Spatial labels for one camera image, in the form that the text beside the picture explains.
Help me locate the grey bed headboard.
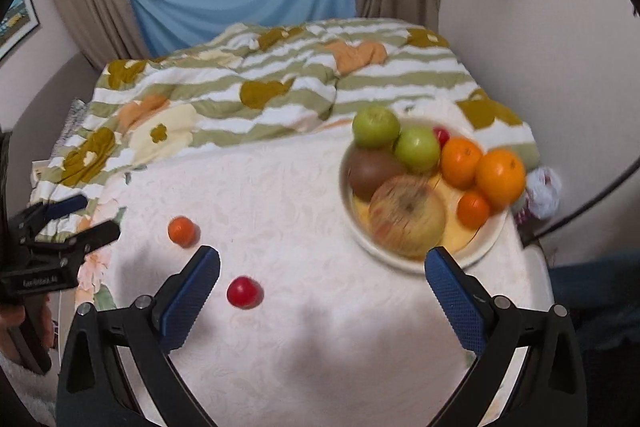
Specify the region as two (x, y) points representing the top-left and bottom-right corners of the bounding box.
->
(10, 52), (108, 158)

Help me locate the person's left forearm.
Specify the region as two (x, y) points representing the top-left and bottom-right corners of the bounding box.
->
(0, 349), (58, 427)

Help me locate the large orange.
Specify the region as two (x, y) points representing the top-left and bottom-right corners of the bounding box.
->
(475, 148), (527, 209)

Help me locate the person's left hand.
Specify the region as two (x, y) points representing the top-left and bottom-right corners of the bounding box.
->
(0, 303), (26, 334)

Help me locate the small tangerine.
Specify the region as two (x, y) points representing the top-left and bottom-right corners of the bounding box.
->
(167, 216), (197, 247)
(440, 137), (485, 190)
(456, 190), (491, 229)

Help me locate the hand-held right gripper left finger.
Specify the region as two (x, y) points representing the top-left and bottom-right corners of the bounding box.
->
(57, 245), (221, 427)

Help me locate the brown kiwi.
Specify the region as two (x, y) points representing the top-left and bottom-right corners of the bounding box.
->
(347, 148), (408, 202)

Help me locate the cream bowl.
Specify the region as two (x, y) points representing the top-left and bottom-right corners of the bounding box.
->
(339, 117), (508, 275)

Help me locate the striped floral blanket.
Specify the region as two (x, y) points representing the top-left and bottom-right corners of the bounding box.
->
(30, 18), (541, 243)

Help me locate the white purple patterned cloth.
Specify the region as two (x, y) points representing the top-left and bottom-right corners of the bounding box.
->
(515, 167), (563, 228)

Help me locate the grey patterned pillow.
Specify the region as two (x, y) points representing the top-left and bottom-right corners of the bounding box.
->
(60, 99), (93, 142)

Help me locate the dark blue cloth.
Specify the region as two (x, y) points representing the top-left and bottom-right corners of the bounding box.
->
(547, 252), (640, 338)

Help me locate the framed wall picture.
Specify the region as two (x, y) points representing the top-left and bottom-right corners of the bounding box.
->
(0, 0), (41, 60)

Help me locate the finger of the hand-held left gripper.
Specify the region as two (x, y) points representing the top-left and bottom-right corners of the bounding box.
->
(30, 220), (122, 260)
(7, 195), (87, 235)

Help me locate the black cable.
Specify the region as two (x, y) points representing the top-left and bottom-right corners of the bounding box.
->
(520, 152), (640, 248)

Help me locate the large yellow red apple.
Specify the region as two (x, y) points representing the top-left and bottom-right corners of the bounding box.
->
(368, 175), (447, 258)

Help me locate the green apple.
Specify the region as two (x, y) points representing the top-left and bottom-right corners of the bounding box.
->
(393, 127), (442, 174)
(351, 105), (402, 151)

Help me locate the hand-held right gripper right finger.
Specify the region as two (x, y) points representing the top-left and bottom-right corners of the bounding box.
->
(424, 247), (586, 427)

